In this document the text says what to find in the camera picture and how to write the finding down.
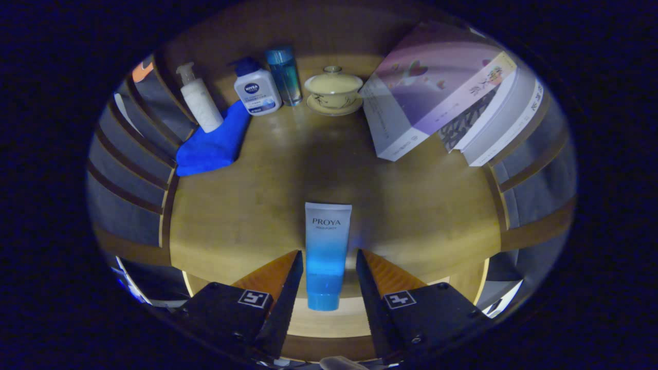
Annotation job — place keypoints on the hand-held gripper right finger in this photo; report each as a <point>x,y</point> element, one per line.
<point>375,308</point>

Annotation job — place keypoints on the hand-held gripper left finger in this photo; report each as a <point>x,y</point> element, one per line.
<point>282,308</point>

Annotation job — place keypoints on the blue cosmetic tube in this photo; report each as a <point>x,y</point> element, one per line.
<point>326,246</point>

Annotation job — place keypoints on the wooden countertop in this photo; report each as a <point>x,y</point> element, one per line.
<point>247,205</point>

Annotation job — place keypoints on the wooden cabinet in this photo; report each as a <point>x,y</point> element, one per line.
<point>354,36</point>

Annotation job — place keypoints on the blue folded cloth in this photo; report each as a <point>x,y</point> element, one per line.
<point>211,146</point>

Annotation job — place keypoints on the dark patterned book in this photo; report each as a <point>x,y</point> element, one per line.
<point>465,123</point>

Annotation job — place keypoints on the purple book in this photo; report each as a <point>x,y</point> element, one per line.
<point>411,103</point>

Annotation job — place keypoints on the white bottle with blue cap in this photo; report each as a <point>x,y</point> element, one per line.
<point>257,92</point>

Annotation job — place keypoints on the white pump bottle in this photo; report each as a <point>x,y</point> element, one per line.
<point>203,105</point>

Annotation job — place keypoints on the beige lidded tea cup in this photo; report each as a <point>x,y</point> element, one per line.
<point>334,87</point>

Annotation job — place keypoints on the teal bottle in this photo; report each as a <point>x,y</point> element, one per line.
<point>284,77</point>

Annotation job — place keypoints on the plain white book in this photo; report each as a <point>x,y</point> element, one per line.
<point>496,110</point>

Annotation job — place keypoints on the white book with printed spine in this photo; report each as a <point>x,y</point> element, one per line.
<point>519,123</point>

